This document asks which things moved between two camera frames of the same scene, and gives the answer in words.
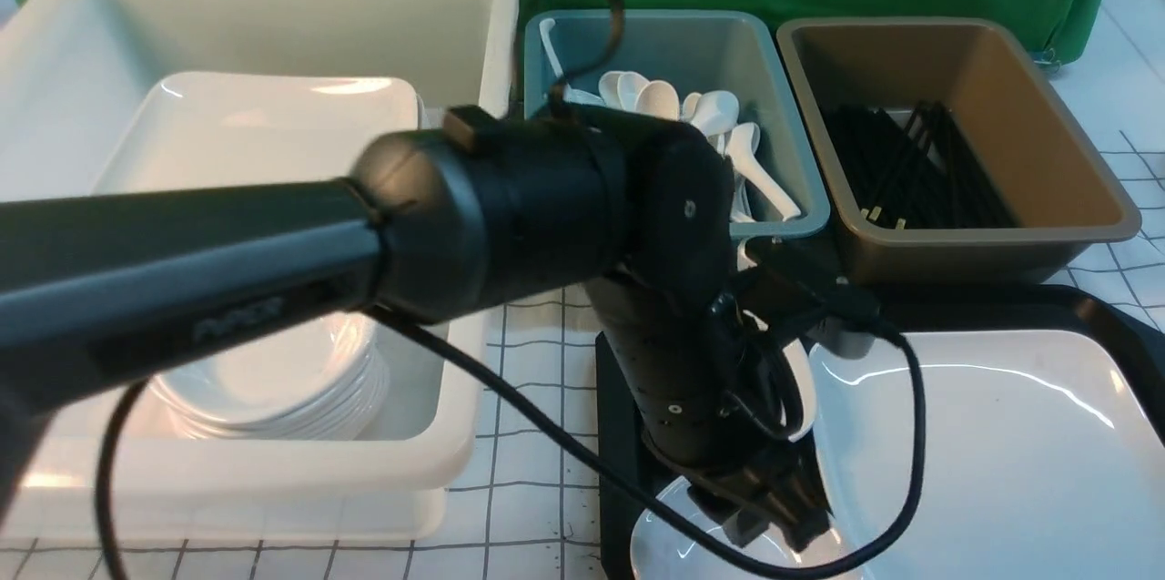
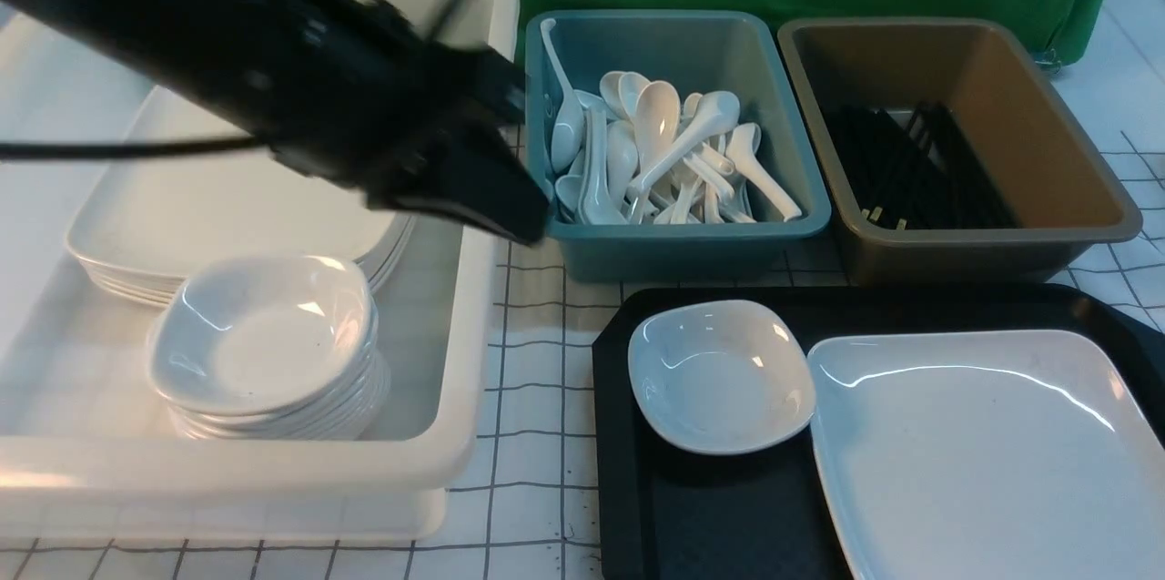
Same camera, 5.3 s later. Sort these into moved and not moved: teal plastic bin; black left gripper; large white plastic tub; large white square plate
Moved: black left gripper
Not moved: teal plastic bin; large white square plate; large white plastic tub
